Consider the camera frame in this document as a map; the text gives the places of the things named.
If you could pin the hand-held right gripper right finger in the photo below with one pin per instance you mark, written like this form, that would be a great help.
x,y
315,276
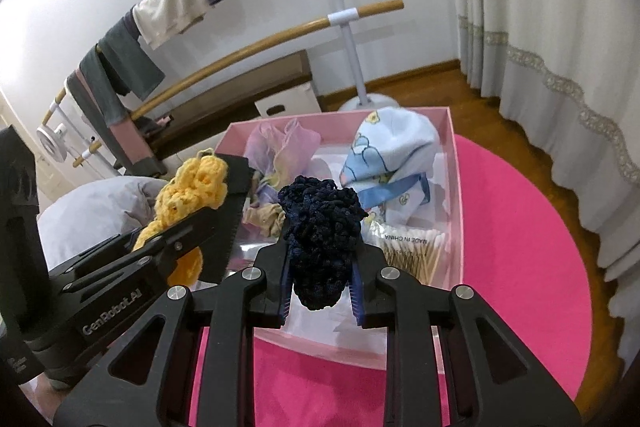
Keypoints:
x,y
356,302

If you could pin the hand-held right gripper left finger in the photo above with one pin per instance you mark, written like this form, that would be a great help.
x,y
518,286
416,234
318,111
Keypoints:
x,y
285,294

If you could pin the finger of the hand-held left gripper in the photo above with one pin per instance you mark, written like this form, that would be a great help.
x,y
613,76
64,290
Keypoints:
x,y
235,197
107,247

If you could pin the beige scrunchie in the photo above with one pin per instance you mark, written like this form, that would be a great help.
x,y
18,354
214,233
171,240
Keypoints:
x,y
265,217

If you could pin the yellow crochet scrunchie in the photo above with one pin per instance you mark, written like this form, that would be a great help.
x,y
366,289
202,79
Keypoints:
x,y
190,187

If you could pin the navy blue scrunchie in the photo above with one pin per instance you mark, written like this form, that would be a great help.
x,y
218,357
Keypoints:
x,y
320,232

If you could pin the bag of cotton swabs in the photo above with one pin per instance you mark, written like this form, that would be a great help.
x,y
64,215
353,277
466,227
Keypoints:
x,y
410,252

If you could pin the pink cardboard box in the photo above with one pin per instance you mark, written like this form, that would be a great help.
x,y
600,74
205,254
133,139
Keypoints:
x,y
459,217

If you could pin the grey cushion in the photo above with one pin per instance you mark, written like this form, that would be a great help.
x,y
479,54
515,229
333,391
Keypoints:
x,y
90,207

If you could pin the pastel tulle pouch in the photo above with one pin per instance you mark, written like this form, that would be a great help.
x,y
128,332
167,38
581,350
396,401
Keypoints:
x,y
280,147

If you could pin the pink towel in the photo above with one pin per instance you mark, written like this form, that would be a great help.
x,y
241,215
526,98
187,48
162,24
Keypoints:
x,y
130,142

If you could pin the white cardboard box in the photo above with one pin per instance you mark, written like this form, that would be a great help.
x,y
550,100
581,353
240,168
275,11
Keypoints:
x,y
295,102

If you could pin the dark wooden bench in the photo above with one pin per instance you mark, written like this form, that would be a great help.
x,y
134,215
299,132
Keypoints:
x,y
240,82

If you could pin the small white fan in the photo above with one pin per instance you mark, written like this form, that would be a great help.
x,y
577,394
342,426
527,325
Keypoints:
x,y
50,142

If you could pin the dark grey garment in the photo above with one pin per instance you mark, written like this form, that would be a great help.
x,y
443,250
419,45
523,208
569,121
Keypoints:
x,y
102,92

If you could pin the grey towel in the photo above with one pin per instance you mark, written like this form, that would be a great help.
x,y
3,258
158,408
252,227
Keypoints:
x,y
132,62

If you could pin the round pink table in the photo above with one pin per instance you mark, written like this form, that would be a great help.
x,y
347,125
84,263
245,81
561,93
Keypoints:
x,y
525,282

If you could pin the light blue printed cloth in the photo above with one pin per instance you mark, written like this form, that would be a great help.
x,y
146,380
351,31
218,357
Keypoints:
x,y
395,132

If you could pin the cream garment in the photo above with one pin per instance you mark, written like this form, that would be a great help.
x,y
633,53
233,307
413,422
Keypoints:
x,y
167,7

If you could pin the white curtain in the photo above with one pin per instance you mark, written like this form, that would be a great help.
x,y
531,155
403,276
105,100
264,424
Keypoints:
x,y
550,7

